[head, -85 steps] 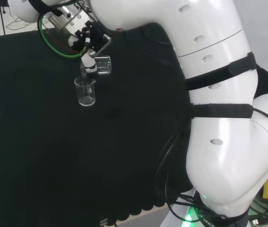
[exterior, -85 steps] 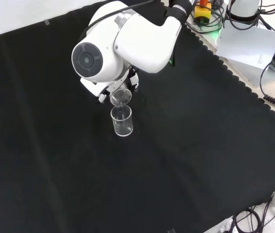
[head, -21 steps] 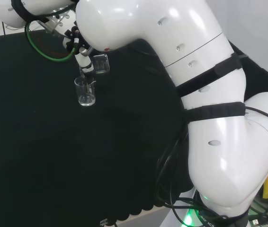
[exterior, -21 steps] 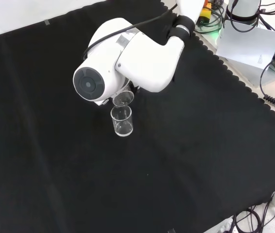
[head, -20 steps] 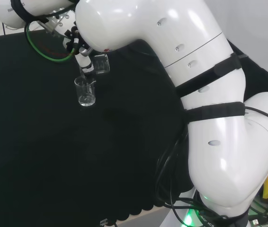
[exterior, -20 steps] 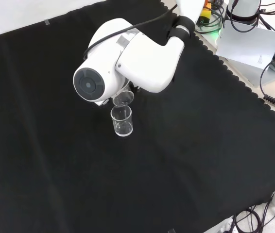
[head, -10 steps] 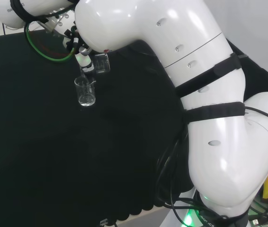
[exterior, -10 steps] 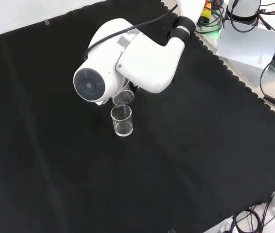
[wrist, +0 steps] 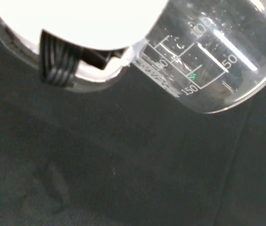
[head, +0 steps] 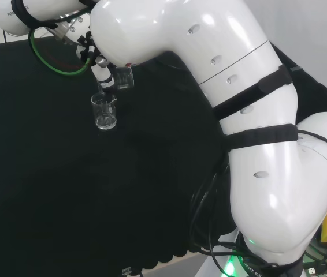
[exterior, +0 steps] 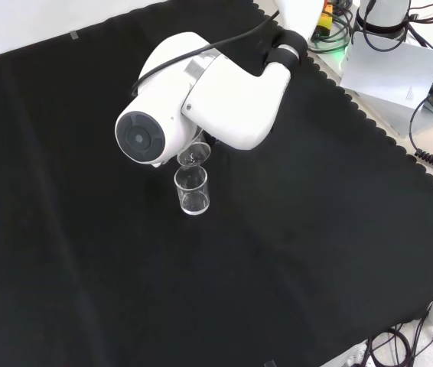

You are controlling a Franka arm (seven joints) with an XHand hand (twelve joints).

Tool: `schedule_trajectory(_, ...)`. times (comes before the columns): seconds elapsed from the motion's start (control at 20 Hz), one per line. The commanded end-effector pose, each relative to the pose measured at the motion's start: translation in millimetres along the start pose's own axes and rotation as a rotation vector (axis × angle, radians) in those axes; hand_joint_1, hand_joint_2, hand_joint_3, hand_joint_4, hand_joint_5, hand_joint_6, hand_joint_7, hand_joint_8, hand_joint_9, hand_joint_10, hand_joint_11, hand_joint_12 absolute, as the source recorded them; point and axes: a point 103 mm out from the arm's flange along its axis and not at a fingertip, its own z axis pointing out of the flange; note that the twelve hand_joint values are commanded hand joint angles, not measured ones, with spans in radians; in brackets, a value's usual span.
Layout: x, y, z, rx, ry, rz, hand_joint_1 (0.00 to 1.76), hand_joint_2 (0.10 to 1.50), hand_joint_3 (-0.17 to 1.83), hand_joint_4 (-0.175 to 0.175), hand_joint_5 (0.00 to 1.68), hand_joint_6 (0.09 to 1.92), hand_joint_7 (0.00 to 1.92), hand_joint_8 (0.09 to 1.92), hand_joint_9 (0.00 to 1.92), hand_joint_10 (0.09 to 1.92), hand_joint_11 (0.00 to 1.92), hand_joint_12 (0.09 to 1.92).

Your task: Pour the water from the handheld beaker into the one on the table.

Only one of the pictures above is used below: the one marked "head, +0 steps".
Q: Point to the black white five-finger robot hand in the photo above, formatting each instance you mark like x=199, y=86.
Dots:
x=103, y=78

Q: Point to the clear glass beaker with spout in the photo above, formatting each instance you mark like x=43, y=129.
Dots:
x=124, y=79

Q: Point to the clear graduated glass beaker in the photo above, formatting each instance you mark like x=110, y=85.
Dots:
x=104, y=121

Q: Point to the black bench cloth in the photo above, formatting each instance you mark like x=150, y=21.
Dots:
x=65, y=173

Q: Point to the thin black pole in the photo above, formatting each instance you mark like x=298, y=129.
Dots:
x=4, y=37

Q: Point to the clear plastic cloth clip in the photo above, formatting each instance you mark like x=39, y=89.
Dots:
x=295, y=69
x=126, y=271

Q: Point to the silver usb plug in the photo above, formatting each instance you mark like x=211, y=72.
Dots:
x=312, y=271

